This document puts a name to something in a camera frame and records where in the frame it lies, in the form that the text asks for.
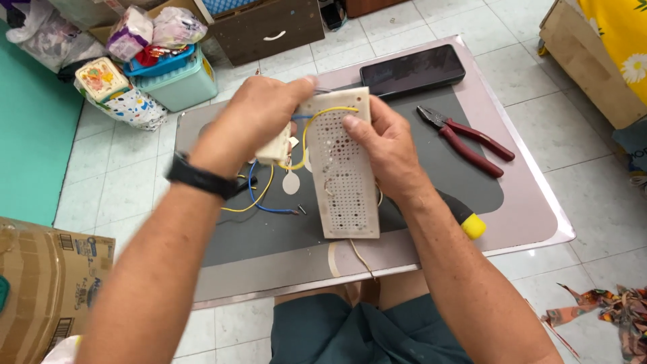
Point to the white perforated board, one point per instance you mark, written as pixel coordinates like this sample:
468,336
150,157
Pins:
346,192

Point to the cream toy box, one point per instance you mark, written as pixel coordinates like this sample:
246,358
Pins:
101,78

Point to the blue plastic tray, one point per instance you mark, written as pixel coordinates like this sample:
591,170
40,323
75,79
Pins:
167,64

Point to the cream plastic socket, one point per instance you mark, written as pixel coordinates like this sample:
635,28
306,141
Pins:
275,150

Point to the person's left fingers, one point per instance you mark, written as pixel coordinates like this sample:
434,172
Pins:
298,88

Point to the person's left hand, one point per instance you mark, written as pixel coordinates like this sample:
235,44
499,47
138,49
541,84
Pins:
247,121

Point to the person's legs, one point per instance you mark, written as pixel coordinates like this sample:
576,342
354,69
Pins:
399,288

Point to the blue bag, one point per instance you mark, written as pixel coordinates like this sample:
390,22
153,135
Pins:
632,146

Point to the black wristwatch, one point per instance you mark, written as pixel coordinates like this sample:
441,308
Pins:
199,177

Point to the person's right hand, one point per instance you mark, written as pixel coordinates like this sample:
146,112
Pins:
392,151

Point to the dark green shorts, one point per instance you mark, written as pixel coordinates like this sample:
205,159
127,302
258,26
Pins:
364,333

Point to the white plastic bag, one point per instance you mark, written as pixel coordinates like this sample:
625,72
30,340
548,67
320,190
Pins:
50,43

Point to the pink tissue pack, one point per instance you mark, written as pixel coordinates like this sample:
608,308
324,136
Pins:
179,28

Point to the teal floor mat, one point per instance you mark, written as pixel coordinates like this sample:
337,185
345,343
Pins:
35,136

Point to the brown cardboard box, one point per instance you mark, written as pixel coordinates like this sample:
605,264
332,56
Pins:
45,288

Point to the open cardboard carton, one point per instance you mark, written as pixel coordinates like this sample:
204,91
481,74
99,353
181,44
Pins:
161,5

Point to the yellow floral bedsheet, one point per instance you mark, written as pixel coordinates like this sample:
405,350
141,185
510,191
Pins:
619,35

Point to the purple white tissue pack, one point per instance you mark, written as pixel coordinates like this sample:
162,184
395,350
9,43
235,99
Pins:
129,33

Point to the heap of colourful fabric scraps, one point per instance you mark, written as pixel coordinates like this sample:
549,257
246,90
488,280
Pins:
616,313

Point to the mint green plastic container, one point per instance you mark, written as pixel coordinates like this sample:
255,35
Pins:
177,88

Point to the speckled white bag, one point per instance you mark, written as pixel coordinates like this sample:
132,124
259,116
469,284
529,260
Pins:
134,111

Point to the wooden bed frame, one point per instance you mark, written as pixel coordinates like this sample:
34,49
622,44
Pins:
581,65

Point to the dark brown drawer cabinet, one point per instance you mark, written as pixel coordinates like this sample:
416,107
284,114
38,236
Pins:
268,30

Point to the black yellow screwdriver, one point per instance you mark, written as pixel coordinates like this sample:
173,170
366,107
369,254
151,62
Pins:
472,226

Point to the black smartphone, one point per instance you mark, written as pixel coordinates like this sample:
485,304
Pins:
412,71

